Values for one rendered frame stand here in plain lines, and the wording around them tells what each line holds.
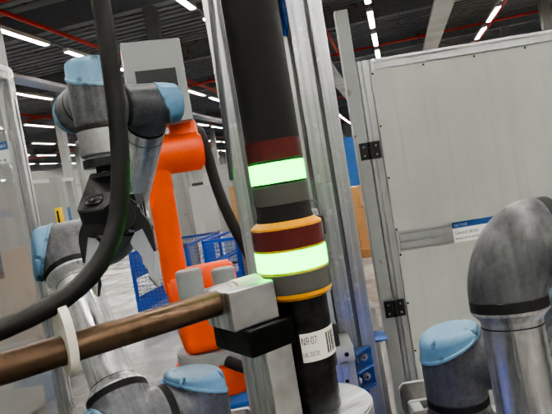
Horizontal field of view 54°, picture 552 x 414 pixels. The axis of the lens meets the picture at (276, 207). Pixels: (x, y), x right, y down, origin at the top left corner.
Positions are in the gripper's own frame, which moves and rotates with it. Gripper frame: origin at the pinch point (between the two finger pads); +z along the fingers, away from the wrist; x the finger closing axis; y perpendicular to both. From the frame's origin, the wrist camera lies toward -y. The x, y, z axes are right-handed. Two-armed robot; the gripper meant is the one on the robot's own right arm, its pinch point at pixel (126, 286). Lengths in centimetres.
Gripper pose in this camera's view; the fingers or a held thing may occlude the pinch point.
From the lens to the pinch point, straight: 87.7
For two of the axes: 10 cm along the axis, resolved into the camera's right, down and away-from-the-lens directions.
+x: -9.9, 1.6, -0.1
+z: 1.6, 9.8, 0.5
